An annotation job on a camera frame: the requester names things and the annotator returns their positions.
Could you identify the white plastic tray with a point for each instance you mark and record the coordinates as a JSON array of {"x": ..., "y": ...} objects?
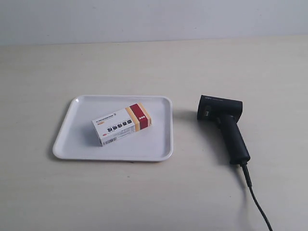
[{"x": 77, "y": 139}]

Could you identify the white red medicine box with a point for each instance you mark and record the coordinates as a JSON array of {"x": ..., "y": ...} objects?
[{"x": 119, "y": 124}]

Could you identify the black handheld barcode scanner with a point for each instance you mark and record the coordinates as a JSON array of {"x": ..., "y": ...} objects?
[{"x": 225, "y": 113}]

